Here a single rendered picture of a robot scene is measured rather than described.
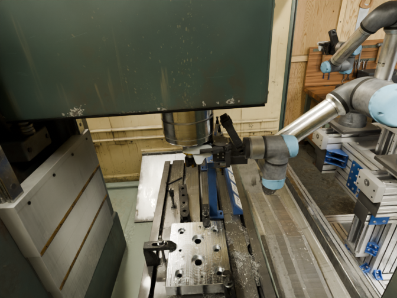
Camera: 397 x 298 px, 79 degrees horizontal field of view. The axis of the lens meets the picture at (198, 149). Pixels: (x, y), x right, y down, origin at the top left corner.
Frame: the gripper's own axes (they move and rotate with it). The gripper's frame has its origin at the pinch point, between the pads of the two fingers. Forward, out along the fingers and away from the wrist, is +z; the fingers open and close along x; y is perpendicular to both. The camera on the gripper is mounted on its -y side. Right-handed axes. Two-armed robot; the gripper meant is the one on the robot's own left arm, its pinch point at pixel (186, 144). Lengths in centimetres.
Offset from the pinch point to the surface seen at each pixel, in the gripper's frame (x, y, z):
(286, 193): 65, 74, -64
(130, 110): -12.4, -16.3, 12.5
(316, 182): 160, 140, -143
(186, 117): -8.0, -12.3, -0.9
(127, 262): 20, 82, 38
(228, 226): 15, 53, -17
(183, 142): -7.7, -4.6, 0.4
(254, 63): -12.5, -26.1, -17.3
